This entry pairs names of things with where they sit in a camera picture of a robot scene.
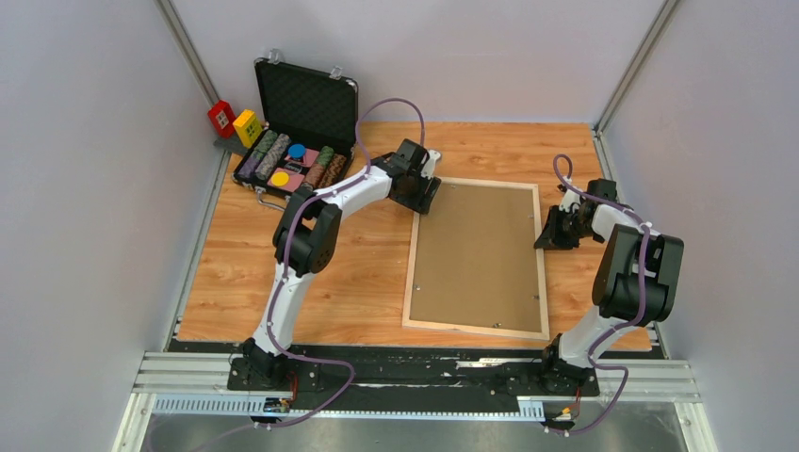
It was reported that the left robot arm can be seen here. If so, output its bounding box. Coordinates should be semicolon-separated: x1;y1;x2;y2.
242;139;442;389

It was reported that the blue round chip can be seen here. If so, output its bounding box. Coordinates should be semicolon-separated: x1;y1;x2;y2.
287;143;306;160

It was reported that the brown backing board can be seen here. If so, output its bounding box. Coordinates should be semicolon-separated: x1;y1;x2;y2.
409;183;543;333

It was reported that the yellow toy house block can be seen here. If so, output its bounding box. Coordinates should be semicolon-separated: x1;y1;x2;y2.
233;109;263;149

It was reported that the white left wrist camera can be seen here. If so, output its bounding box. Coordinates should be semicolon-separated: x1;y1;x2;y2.
420;149;442;179

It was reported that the yellow round chip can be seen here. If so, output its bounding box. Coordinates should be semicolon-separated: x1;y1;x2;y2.
269;170;292;189

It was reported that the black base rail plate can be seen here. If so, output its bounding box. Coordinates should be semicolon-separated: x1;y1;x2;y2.
227;345;599;413

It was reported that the black poker chip case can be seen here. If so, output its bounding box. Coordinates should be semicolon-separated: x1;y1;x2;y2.
231;50;359;197

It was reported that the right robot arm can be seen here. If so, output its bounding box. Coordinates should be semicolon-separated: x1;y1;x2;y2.
534;179;685;394

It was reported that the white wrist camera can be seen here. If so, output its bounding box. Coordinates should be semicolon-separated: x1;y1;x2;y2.
558;177;581;213
420;149;442;179

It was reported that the red toy house block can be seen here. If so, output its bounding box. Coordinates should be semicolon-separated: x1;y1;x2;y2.
206;100;236;138

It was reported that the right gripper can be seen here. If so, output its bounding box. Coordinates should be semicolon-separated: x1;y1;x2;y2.
534;204;597;250

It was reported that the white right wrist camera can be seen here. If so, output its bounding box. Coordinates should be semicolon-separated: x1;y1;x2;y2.
558;177;581;213

